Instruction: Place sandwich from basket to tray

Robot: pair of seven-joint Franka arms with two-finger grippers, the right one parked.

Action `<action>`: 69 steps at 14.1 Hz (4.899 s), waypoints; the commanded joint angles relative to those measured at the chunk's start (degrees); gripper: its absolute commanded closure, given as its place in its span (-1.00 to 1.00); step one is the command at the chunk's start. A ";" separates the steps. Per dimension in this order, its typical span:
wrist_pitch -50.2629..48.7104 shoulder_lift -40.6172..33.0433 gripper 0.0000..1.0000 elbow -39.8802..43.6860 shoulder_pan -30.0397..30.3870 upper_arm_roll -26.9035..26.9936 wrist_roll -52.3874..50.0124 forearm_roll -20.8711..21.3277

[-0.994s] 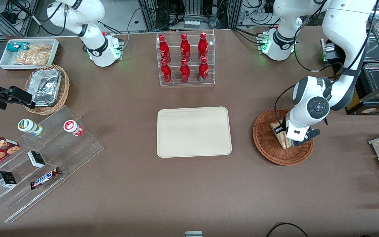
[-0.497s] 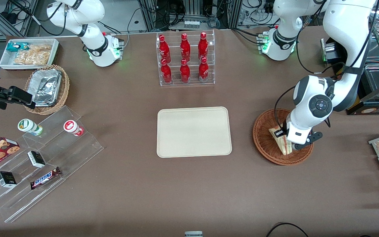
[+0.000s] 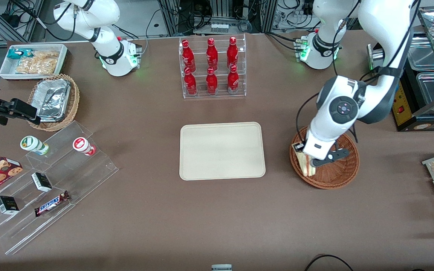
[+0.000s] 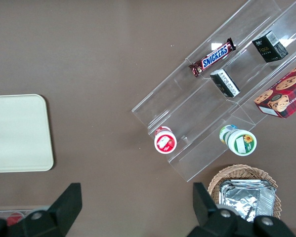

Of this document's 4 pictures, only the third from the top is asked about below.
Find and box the triangle sandwich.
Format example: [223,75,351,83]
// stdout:
[296,151,317,178]

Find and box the round brown wicker basket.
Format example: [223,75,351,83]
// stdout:
[289,125,360,189]

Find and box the oval tan wicker basket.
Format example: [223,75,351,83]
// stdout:
[27,73,81,132]

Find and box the beige rectangular tray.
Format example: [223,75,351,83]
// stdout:
[179,122,266,181]

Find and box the aluminium foil container stack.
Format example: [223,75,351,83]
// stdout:
[37,78,72,122]

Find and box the green lid yogurt bottle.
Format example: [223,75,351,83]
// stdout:
[20,135,50,156]

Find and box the white rectangular snack bin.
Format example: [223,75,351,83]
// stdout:
[0,44,68,81]

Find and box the clear bag of crackers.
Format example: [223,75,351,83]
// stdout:
[32,50,60,63]
[15,58,58,75]

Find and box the teal snack packet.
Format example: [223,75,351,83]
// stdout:
[7,48,34,60]

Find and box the red lid yogurt bottle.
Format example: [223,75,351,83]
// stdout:
[72,137,96,157]

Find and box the small black carton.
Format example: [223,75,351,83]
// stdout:
[0,195,20,215]
[31,172,53,193]

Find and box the red cola bottle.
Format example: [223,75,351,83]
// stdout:
[182,40,197,73]
[227,37,239,70]
[206,38,219,71]
[227,65,240,94]
[184,67,198,96]
[206,67,219,95]

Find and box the clear acrylic stepped display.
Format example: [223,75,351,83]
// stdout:
[0,120,120,256]

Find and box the black food warmer cabinet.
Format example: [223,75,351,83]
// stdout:
[392,5,434,132]

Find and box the Snickers chocolate bar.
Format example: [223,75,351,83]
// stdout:
[34,190,71,218]

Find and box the silver metal block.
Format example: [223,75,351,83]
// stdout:
[367,43,386,71]

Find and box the clear acrylic bottle rack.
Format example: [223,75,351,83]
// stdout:
[179,33,247,99]

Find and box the white power strip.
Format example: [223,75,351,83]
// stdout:
[210,21,230,33]

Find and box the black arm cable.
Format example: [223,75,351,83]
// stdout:
[295,0,422,143]

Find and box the black table cable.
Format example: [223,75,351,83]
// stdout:
[304,254,354,271]

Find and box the aluminium frame rack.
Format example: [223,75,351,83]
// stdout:
[158,0,278,37]

